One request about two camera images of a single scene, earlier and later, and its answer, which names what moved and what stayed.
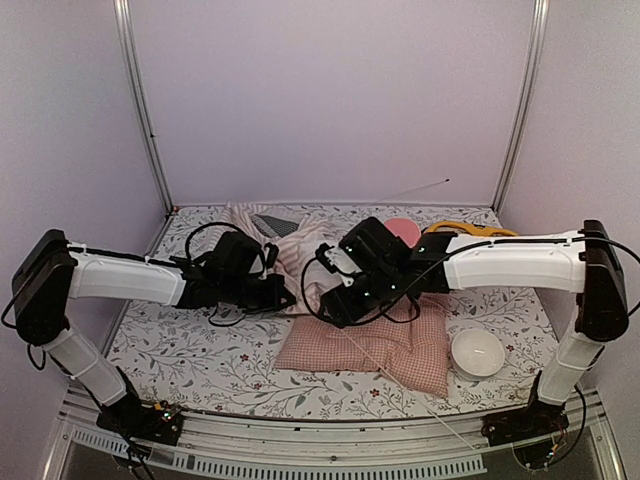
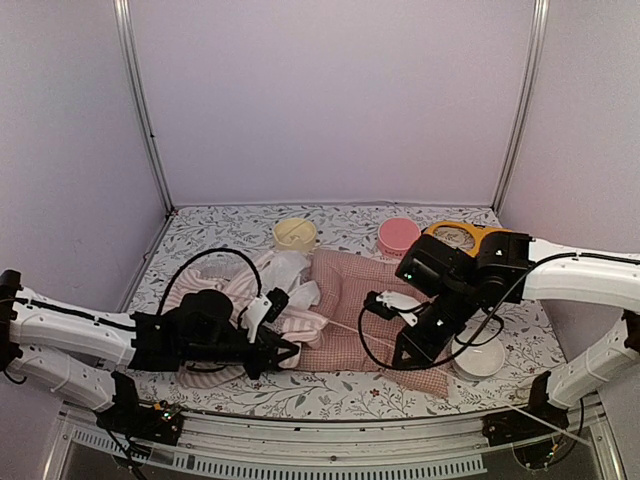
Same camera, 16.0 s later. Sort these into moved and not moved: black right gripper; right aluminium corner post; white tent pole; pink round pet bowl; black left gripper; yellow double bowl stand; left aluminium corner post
Moved: white tent pole; black left gripper; black right gripper
Not moved: right aluminium corner post; left aluminium corner post; pink round pet bowl; yellow double bowl stand
